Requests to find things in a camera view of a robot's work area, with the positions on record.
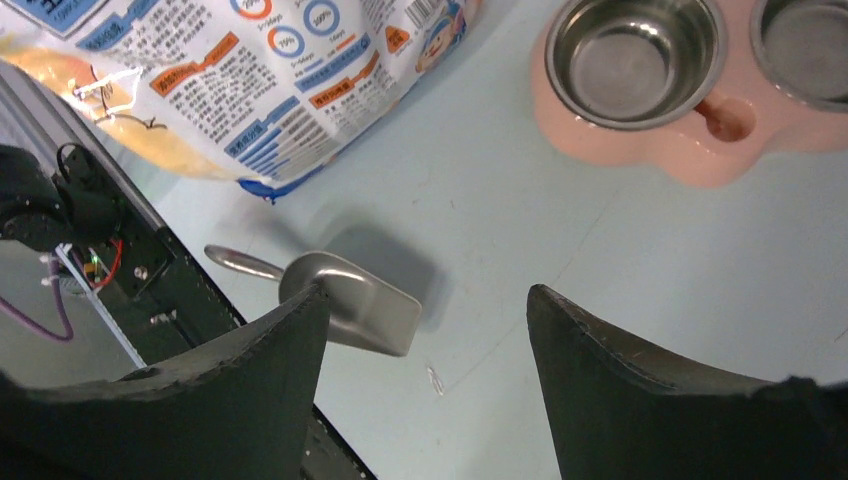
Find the pink double bowl stand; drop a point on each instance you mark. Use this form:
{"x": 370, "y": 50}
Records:
{"x": 743, "y": 118}

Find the pet food bag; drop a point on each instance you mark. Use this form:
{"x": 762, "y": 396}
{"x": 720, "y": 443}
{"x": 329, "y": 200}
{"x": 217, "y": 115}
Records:
{"x": 266, "y": 93}

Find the steel bowl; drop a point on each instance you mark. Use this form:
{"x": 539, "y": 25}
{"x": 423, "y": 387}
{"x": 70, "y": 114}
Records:
{"x": 634, "y": 65}
{"x": 801, "y": 49}

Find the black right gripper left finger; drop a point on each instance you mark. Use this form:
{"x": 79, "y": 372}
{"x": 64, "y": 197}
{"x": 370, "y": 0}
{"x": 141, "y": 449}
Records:
{"x": 236, "y": 407}

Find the metal food scoop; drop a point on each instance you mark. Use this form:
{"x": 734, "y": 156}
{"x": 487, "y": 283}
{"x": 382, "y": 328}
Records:
{"x": 366, "y": 312}

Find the left circuit board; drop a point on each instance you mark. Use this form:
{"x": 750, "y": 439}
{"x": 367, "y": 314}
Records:
{"x": 82, "y": 274}

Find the steel bowl far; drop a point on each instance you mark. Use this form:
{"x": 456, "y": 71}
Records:
{"x": 801, "y": 49}

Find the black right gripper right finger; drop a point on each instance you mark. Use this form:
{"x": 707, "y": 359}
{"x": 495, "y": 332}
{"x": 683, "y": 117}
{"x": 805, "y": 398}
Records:
{"x": 621, "y": 407}

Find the steel bowl near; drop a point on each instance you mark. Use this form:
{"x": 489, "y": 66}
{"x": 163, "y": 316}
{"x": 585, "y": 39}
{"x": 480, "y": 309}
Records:
{"x": 634, "y": 65}

